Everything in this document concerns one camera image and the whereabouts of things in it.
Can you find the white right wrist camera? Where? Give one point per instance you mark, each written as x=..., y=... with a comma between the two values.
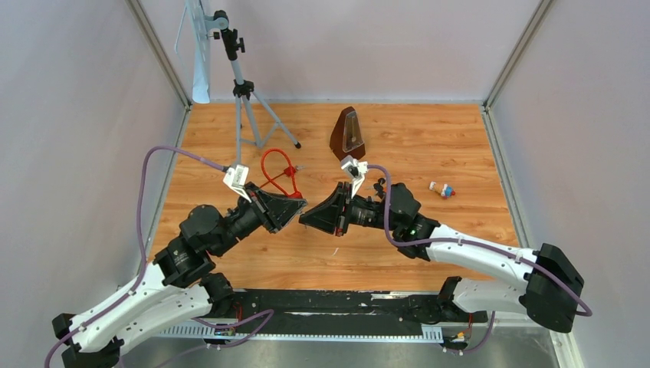
x=356, y=170

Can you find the grey camera tripod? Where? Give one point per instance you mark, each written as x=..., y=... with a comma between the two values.
x=244, y=89

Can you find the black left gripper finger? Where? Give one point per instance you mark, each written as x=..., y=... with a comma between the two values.
x=284, y=219
x=279, y=203

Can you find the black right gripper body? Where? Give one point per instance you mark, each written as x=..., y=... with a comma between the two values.
x=349, y=215

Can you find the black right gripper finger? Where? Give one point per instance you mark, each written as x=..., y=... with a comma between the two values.
x=323, y=222
x=325, y=207

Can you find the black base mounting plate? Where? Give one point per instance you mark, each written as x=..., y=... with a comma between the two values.
x=344, y=313

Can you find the white board on tripod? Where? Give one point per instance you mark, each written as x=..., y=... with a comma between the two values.
x=192, y=49

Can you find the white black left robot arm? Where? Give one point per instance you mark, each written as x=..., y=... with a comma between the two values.
x=178, y=284

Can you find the orange black padlock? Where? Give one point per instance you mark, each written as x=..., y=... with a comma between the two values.
x=379, y=188

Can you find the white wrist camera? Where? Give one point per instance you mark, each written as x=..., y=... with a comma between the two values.
x=356, y=170
x=235, y=179

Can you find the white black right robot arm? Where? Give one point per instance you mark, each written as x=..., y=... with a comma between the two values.
x=540, y=283

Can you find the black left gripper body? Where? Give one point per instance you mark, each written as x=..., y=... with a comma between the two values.
x=252, y=190

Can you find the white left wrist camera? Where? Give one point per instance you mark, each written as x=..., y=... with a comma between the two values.
x=235, y=179

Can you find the brown wooden metronome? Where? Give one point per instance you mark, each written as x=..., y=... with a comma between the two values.
x=346, y=138

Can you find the red cable lock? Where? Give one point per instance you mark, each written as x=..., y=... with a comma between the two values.
x=293, y=191
x=290, y=172

